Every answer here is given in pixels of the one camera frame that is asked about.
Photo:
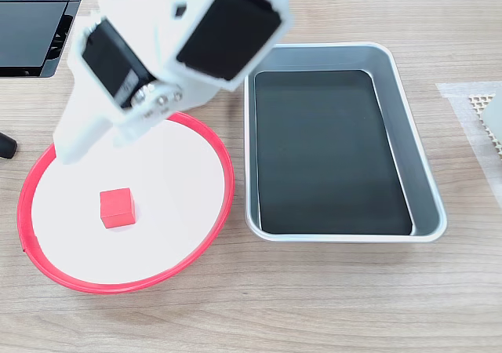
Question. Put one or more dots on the red cube block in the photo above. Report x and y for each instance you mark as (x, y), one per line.
(117, 208)

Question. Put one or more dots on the black rounded stand foot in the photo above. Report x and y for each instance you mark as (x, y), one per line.
(7, 145)

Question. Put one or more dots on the white mesh anti-slip mat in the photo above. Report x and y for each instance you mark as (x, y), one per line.
(480, 102)

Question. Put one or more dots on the red rimmed round dish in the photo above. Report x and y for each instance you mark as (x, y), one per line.
(157, 212)

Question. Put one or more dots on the silver metal tray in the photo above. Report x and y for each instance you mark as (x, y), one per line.
(415, 141)

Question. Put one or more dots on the black tray liner mat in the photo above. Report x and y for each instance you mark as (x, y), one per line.
(329, 153)

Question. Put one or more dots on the black glossy framed panel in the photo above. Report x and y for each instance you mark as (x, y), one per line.
(27, 31)

